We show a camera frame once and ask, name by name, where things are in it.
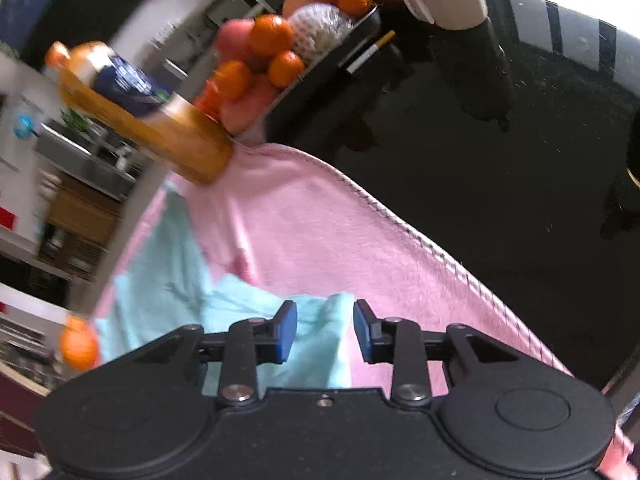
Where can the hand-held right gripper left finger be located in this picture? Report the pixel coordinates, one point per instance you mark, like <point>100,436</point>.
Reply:
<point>286,332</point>

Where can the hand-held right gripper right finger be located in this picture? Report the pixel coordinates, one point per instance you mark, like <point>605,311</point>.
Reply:
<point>364,332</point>

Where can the teal t-shirt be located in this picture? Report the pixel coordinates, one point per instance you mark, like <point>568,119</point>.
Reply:
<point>160,285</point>

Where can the person's right forearm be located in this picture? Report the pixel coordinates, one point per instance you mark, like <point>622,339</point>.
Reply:
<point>622,455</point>

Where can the pink printed blanket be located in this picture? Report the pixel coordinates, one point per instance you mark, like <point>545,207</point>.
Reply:
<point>325,230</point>

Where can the bumpy orange citrus fruit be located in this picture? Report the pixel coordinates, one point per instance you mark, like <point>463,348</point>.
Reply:
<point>77,345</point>

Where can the pale red apple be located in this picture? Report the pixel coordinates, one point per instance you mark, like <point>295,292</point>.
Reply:
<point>247,107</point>

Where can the wooden cabinet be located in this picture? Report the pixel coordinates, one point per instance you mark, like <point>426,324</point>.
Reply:
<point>82,225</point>

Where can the reddish orange fruit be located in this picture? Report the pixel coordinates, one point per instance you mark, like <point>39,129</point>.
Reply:
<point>207,100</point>

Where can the orange juice bottle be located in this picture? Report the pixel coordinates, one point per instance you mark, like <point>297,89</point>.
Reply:
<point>150,120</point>

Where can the metal fruit tray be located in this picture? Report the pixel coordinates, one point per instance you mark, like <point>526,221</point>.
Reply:
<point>325,75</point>

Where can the metal television stand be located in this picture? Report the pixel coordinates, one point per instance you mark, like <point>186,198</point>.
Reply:
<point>85,160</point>

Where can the cigarette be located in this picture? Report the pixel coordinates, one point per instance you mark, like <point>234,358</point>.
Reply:
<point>370,52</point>

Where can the large red apple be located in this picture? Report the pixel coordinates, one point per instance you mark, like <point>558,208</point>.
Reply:
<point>231,40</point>

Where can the potted green plant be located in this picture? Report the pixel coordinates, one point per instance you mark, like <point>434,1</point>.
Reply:
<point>75,120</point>

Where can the fruit in white foam net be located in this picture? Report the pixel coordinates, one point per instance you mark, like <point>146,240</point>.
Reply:
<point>320,30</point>

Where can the blue balloon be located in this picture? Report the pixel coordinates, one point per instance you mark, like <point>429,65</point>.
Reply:
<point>22,125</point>

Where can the long red wall banner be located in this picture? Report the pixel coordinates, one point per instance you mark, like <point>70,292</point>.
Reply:
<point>6,217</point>

